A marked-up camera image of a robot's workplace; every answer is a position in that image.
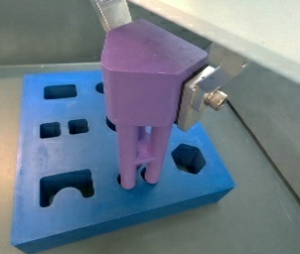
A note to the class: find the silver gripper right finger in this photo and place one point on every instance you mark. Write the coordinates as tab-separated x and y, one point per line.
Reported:
200	90

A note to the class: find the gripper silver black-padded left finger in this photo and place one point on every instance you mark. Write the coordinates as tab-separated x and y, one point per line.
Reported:
112	13

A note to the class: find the purple three prong object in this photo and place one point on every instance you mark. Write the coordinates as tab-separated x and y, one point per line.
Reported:
146	62

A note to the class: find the blue foam shape board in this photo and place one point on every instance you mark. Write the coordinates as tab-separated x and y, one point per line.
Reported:
68	198

